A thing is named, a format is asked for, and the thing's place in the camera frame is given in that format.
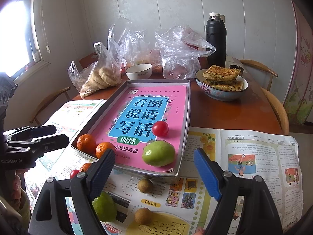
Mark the clear plastic bag right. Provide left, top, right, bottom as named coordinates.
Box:
left=155, top=25, right=216, bottom=80

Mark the green jujube fruit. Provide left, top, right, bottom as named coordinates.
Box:
left=142, top=141, right=176, bottom=167
left=92, top=192, right=117, bottom=222

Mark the small orange tangerine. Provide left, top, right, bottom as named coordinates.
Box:
left=79, top=163, right=92, bottom=172

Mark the black thermos bottle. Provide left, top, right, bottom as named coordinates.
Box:
left=205, top=12, right=227, bottom=67

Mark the newspaper sheet centre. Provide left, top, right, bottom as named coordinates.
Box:
left=102, top=127, right=220, bottom=234

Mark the pink Hello Kitty curtain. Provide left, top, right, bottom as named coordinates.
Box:
left=283, top=3, right=312, bottom=125

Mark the orange tangerine in tray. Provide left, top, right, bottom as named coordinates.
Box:
left=77, top=134, right=97, bottom=155

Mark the white ceramic bowl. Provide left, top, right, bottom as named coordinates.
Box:
left=125, top=63, right=153, bottom=80

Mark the wooden chair back left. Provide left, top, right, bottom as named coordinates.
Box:
left=79, top=52, right=98, bottom=69

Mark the grey cardboard box tray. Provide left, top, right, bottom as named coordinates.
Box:
left=71, top=79, right=191, bottom=183

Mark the window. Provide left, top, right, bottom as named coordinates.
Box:
left=1, top=0, right=50, bottom=84

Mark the newspaper sheet left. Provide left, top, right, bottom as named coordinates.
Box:
left=24, top=100, right=105, bottom=210

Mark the wooden chair right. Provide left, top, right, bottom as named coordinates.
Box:
left=238, top=59, right=290, bottom=135

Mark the plastic bag of flatbreads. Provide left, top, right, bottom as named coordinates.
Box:
left=67, top=42, right=121, bottom=98

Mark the wooden chair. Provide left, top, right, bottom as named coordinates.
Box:
left=238, top=59, right=290, bottom=135
left=29, top=87, right=71, bottom=126
left=79, top=52, right=98, bottom=69

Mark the operator left hand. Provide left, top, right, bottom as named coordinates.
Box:
left=8, top=169, right=28, bottom=211

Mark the clear plastic bag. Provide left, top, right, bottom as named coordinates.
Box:
left=108, top=18, right=162, bottom=73
left=155, top=25, right=216, bottom=80

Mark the stack of fried pancakes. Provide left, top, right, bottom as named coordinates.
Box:
left=202, top=65, right=243, bottom=92

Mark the large orange tangerine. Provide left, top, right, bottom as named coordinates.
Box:
left=95, top=142, right=116, bottom=159

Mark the red cherry tomato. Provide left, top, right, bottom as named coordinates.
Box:
left=70, top=169, right=79, bottom=179
left=152, top=121, right=169, bottom=137

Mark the tan longan fruit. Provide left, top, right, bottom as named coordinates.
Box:
left=134, top=207, right=153, bottom=225
left=137, top=179, right=153, bottom=193

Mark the pink Chinese workbook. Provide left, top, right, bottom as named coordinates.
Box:
left=89, top=84, right=188, bottom=172

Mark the blue floral bowl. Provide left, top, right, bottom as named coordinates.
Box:
left=196, top=69, right=249, bottom=102

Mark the red cherry tomato in tray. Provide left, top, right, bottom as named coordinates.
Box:
left=152, top=121, right=169, bottom=137

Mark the clear plastic bag middle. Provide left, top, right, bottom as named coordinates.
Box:
left=108, top=18, right=162, bottom=73

